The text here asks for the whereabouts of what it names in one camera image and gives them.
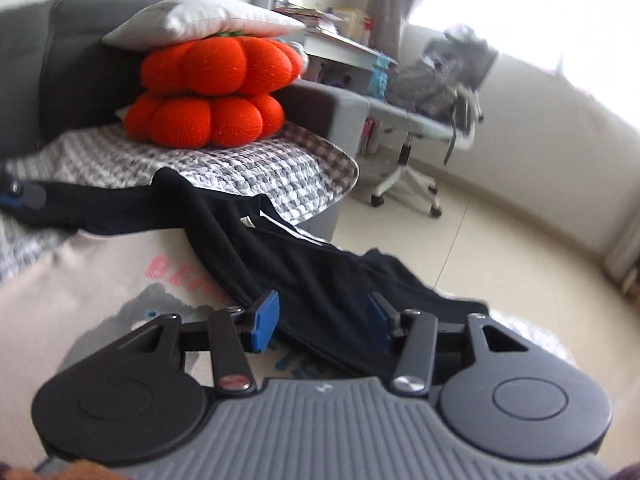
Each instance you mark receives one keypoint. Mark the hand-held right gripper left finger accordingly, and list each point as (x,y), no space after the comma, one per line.
(265,322)

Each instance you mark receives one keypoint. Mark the white pillow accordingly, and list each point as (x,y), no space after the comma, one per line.
(200,22)

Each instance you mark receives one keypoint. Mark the beige printed sweatshirt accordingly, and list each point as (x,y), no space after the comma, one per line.
(75,285)

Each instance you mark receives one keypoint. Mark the grey checked quilt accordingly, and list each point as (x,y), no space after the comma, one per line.
(215,170)

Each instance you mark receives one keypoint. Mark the white office chair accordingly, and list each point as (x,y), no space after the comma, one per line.
(405,180)

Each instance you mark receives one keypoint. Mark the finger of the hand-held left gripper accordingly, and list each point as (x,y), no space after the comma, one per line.
(25,197)

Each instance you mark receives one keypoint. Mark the grey sofa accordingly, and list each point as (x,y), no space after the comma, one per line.
(55,70)

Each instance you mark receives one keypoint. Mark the blue patterned bag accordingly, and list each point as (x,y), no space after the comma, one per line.
(382,77)

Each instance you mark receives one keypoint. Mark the grey jacket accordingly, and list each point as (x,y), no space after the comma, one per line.
(440,75)

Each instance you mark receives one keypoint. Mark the orange pumpkin cushion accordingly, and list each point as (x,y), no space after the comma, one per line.
(200,120)
(220,65)

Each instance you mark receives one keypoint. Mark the black garment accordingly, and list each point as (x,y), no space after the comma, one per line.
(310,280)

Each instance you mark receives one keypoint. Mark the wide window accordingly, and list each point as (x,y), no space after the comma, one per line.
(525,10)

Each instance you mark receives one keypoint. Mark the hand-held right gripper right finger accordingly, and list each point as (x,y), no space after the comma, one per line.
(381,322)

